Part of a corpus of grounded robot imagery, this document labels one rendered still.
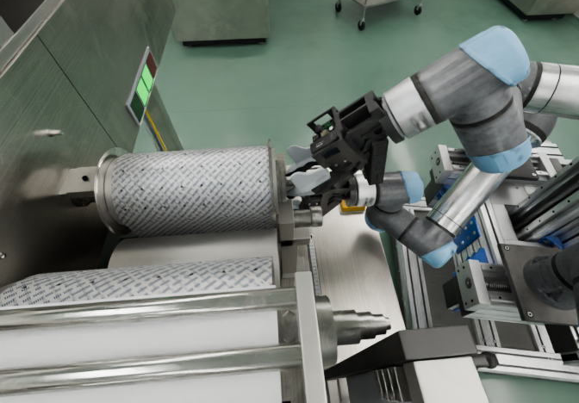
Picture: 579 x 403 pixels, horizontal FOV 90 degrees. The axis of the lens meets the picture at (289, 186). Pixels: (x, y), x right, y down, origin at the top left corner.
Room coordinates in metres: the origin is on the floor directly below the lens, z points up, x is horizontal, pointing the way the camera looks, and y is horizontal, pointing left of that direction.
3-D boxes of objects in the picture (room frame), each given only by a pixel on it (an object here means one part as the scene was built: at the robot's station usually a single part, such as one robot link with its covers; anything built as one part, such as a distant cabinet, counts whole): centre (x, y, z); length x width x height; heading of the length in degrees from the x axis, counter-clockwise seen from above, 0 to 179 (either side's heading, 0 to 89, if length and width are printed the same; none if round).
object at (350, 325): (0.05, -0.07, 1.33); 0.06 x 0.03 x 0.03; 95
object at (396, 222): (0.37, -0.25, 1.01); 0.11 x 0.08 x 0.11; 44
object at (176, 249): (0.17, 0.15, 1.17); 0.26 x 0.12 x 0.12; 95
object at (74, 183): (0.27, 0.33, 1.28); 0.06 x 0.05 x 0.02; 95
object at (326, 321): (0.05, -0.01, 1.33); 0.06 x 0.06 x 0.06; 5
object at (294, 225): (0.26, -0.01, 1.05); 0.06 x 0.05 x 0.31; 95
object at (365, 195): (0.37, -0.16, 1.11); 0.08 x 0.05 x 0.08; 5
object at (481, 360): (0.02, -0.15, 1.36); 0.05 x 0.01 x 0.01; 95
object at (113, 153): (0.28, 0.28, 1.25); 0.15 x 0.01 x 0.15; 5
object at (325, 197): (0.37, -0.08, 1.12); 0.12 x 0.08 x 0.09; 95
